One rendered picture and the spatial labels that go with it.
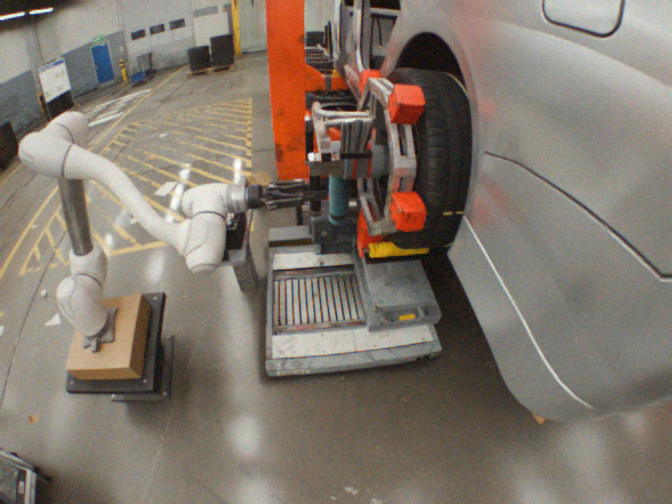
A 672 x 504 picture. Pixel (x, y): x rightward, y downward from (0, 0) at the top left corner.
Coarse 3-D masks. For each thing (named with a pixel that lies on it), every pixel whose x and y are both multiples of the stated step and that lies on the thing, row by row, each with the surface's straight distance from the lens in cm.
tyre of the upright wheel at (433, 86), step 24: (408, 72) 97; (432, 72) 103; (432, 96) 86; (456, 96) 91; (432, 120) 81; (456, 120) 86; (432, 144) 79; (456, 144) 82; (432, 168) 79; (456, 168) 82; (432, 192) 81; (456, 192) 84; (432, 216) 85; (456, 216) 89; (408, 240) 96; (432, 240) 95
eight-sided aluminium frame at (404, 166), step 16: (368, 80) 107; (384, 80) 106; (368, 96) 112; (384, 96) 88; (384, 112) 88; (400, 128) 88; (400, 160) 80; (400, 176) 81; (368, 192) 128; (368, 208) 120; (368, 224) 113; (384, 224) 90
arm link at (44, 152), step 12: (48, 132) 100; (60, 132) 100; (24, 144) 99; (36, 144) 96; (48, 144) 95; (60, 144) 94; (24, 156) 99; (36, 156) 95; (48, 156) 94; (60, 156) 93; (36, 168) 97; (48, 168) 94; (60, 168) 93
